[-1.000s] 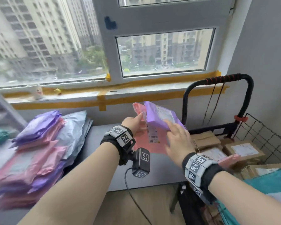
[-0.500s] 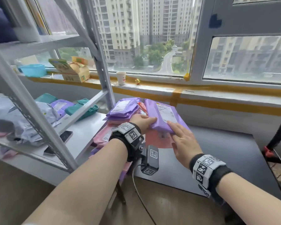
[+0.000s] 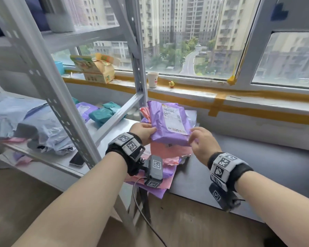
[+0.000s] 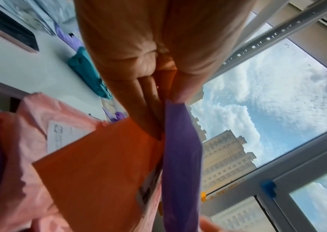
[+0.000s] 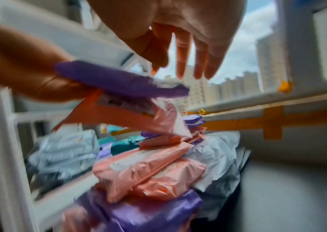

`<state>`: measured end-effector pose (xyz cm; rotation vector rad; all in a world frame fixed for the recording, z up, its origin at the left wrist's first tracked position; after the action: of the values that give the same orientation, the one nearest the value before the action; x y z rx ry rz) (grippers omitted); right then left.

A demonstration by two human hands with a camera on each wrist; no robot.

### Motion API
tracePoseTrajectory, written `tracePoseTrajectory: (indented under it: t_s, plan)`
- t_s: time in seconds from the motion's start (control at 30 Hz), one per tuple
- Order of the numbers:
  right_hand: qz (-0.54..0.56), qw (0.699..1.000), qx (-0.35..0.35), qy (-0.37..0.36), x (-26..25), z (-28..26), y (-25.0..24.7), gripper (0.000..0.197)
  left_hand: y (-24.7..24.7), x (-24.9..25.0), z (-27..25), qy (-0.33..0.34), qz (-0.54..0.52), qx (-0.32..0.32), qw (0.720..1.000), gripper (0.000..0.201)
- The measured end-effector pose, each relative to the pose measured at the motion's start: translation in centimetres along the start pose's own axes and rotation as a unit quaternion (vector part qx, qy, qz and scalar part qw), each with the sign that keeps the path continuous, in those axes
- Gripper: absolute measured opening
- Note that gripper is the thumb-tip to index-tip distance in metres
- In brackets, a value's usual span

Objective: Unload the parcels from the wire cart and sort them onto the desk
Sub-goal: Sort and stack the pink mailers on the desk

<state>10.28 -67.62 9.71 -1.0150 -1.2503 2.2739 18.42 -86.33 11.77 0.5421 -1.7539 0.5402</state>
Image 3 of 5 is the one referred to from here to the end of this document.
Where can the person's left hand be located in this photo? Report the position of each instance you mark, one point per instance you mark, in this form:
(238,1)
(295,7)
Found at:
(143,132)

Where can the person's right hand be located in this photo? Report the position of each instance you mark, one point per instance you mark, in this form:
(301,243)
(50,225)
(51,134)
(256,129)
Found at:
(206,146)

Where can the grey-white mailer bag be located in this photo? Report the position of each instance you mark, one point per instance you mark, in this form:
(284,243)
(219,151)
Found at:
(191,117)

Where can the teal mailer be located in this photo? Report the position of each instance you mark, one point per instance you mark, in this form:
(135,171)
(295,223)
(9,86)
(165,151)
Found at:
(103,114)
(75,100)

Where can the person's right forearm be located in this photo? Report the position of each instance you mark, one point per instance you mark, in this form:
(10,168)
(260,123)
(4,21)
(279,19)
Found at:
(280,210)

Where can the person's left forearm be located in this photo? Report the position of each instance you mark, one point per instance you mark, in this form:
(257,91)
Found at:
(74,208)

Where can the white radiator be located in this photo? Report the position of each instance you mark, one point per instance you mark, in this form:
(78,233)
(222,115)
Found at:
(134,114)

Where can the left marker wristband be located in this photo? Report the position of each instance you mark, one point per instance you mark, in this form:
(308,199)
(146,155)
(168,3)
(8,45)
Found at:
(126,149)

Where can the marker wristband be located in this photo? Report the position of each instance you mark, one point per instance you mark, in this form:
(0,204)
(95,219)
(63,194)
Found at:
(226,169)
(126,149)

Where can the right marker wristband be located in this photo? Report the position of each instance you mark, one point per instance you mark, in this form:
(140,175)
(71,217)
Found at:
(226,169)

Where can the white paper cup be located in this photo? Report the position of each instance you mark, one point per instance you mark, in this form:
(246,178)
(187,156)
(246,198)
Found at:
(153,80)

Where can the yellow rubber duck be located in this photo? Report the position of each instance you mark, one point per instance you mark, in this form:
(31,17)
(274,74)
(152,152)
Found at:
(171,84)

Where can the yellow tape piece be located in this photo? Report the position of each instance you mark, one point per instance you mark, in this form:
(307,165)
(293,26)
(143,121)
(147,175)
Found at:
(231,80)

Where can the black smartphone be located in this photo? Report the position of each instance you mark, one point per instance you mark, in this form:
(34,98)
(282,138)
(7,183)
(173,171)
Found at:
(76,160)

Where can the colourful printed paper box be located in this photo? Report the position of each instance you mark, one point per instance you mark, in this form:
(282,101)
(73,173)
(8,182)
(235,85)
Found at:
(97,72)

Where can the white metal shelf rack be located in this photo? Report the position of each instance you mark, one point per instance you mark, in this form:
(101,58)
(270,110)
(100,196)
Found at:
(67,118)

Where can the clear grey plastic bag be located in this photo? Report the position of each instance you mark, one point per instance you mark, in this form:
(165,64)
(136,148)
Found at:
(49,133)

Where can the blue plastic basket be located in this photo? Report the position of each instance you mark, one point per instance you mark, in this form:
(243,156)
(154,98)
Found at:
(59,68)

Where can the white framed window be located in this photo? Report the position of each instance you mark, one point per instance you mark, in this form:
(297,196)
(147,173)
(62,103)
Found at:
(252,48)

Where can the white cylindrical canister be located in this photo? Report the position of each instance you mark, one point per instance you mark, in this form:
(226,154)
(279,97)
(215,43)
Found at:
(59,20)

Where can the blue tape patch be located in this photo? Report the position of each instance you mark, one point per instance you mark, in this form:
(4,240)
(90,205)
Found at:
(279,12)

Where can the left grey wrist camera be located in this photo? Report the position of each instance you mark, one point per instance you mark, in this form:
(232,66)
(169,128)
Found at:
(154,172)

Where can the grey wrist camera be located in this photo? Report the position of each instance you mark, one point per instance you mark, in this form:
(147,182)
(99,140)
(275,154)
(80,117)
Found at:
(154,172)
(222,198)

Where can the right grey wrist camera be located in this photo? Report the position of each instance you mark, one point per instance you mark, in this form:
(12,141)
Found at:
(222,198)

